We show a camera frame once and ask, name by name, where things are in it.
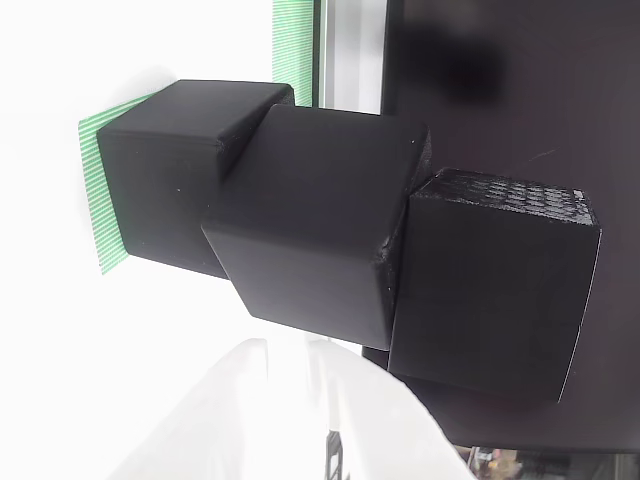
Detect green striped square marker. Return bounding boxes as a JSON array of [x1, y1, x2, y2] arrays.
[[77, 82, 176, 277]]

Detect green striped tape strip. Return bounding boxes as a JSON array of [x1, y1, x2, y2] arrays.
[[271, 0, 315, 109]]

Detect black panel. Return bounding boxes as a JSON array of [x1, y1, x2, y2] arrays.
[[359, 0, 640, 451]]

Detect black cube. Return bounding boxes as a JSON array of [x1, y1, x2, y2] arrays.
[[387, 167, 604, 405], [95, 78, 296, 279], [199, 103, 432, 352]]

